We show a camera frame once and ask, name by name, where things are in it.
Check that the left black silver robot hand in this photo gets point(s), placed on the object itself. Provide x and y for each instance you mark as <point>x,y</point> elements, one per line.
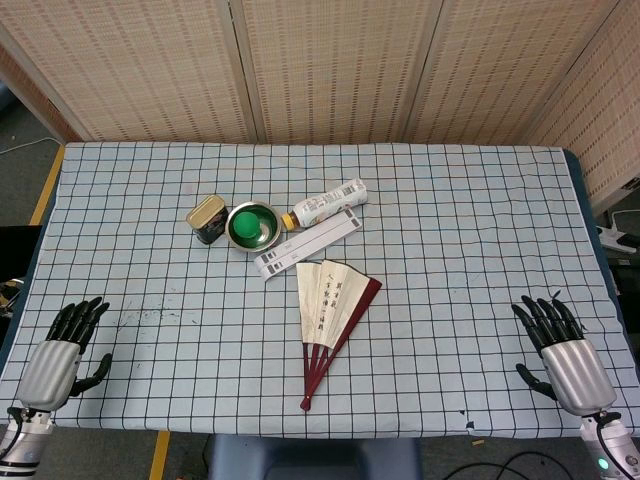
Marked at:
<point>50,370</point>

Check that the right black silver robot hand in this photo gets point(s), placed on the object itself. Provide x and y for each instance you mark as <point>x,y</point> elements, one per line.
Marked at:
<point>575,375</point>

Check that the red ribbed paper folding fan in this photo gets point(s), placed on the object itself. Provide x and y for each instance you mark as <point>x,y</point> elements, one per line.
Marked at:
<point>320,305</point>

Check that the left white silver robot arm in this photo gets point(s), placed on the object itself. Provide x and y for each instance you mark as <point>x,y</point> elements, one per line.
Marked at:
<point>20,445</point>

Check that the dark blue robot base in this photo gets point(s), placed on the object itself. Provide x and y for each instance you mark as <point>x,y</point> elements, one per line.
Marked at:
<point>310,460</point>

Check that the black box with label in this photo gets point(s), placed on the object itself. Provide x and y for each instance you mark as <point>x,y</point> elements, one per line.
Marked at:
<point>625,272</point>

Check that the large black object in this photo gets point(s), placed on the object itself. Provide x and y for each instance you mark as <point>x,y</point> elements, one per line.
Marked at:
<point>17,252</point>

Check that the yellow floor tape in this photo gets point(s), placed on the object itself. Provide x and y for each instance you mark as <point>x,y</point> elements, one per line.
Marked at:
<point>45,192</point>
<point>160,455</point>

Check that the white power strip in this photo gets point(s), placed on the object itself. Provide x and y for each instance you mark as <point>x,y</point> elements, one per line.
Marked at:
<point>612,236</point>

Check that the blue checked tablecloth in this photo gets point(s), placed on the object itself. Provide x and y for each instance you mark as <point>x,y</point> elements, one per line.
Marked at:
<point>450,250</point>

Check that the dark tin can gold lid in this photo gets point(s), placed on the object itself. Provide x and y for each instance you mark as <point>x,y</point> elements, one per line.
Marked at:
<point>207,220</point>

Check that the green ball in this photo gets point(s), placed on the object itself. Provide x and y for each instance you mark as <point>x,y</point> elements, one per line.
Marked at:
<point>246,225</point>

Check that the stainless steel bowl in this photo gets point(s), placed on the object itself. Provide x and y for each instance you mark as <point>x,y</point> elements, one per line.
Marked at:
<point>267,220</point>

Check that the long white printed strip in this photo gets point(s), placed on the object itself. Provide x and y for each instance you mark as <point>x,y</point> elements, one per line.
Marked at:
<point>305,238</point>
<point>306,251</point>

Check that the white labelled bottle yellow cap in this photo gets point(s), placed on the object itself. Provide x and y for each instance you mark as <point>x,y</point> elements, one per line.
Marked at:
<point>325,202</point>

